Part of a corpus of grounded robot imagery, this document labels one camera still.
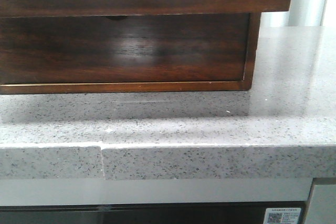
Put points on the white QR code sticker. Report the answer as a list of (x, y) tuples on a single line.
[(282, 215)]

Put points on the dark wooden drawer cabinet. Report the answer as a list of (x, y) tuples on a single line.
[(252, 51)]

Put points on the black under-counter appliance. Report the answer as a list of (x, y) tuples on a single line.
[(237, 212)]

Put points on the beige cabinet door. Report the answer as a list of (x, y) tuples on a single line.
[(321, 204)]

